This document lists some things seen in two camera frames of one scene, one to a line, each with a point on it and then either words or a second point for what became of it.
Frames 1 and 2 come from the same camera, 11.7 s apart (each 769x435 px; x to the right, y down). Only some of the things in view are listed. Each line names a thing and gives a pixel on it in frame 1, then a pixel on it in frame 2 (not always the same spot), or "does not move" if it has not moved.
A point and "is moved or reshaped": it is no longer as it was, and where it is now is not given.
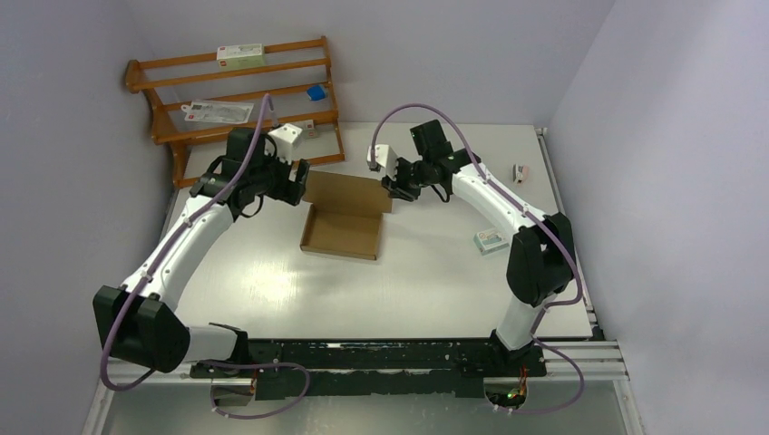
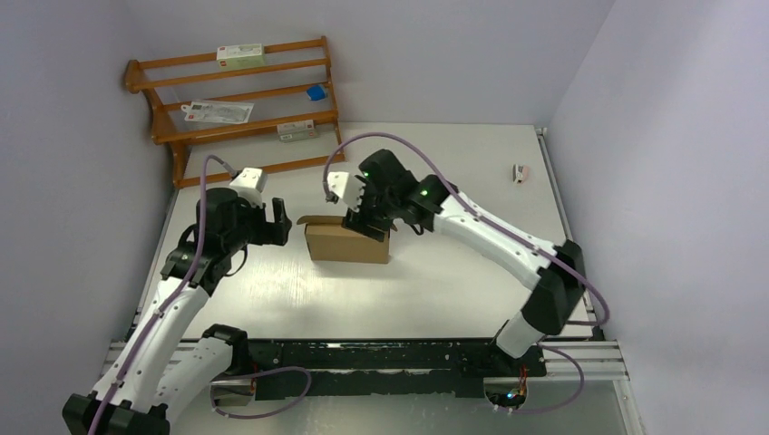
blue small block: x=316 y=92 does not move
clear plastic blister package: x=218 y=111 does not move
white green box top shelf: x=240 y=55 does not move
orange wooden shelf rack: x=195 y=101 does not move
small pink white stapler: x=520 y=174 does not move
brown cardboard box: x=345 y=215 is moved or reshaped
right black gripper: x=395 y=188 -> x=359 y=222
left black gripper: x=287 y=190 -> x=277 y=229
